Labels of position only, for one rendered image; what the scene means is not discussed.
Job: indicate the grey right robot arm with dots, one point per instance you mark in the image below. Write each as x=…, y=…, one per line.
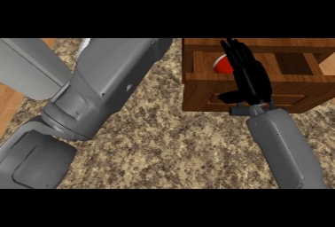
x=284, y=147

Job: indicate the wooden drawer front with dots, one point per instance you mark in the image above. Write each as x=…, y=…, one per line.
x=205, y=94

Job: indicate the wooden drawer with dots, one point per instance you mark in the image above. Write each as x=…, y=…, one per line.
x=205, y=94
x=297, y=63

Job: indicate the wooden cabinet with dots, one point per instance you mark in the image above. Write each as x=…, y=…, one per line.
x=284, y=43

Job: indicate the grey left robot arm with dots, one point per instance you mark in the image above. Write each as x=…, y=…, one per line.
x=110, y=76

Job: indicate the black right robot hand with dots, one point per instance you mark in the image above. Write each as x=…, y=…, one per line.
x=251, y=79

